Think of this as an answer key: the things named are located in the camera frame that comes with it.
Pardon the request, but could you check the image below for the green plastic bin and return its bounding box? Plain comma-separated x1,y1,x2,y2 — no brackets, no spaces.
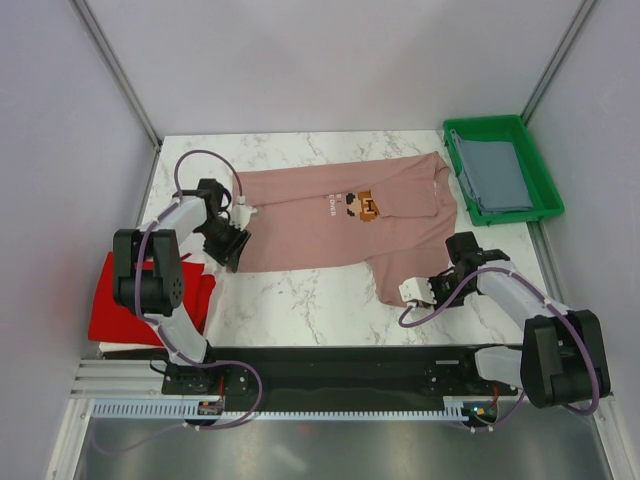
443,115,565,226

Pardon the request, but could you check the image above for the right aluminium corner post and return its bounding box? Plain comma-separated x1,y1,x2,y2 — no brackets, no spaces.
520,0,600,126

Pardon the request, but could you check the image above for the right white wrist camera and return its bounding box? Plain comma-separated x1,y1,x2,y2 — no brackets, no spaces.
398,277,437,306

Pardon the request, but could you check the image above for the pink t shirt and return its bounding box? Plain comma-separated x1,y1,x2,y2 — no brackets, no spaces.
237,152,457,306

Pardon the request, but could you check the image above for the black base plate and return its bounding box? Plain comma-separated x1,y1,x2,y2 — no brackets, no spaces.
162,345,516,414

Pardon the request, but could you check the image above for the red folded t shirt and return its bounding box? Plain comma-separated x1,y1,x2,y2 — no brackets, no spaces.
87,251,218,346

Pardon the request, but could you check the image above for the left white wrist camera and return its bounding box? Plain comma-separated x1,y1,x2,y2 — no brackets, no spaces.
230,203,257,230

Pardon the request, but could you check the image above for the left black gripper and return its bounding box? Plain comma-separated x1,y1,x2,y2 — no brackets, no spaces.
196,218,251,273

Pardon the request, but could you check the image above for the grey blue folded shirt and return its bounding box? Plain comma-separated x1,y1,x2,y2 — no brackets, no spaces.
451,130,533,215

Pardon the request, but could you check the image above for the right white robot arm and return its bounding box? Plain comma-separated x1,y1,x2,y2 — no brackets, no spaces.
427,232,611,415

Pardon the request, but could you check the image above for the left aluminium corner post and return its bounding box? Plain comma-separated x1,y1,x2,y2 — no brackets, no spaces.
69,0,162,153

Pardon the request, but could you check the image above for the light blue cable duct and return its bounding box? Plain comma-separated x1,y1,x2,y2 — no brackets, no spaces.
91,398,468,422

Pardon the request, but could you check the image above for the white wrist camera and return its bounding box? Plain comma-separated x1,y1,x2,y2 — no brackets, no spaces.
230,203,257,230
398,277,437,306

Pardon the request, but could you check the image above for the aluminium corner post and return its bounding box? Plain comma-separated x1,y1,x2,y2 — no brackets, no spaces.
520,0,600,126
69,0,162,153

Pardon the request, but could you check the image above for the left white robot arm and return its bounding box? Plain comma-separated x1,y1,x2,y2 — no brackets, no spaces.
112,179,255,395

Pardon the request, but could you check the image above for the aluminium front rail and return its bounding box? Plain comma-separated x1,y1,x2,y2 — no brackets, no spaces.
73,349,518,406

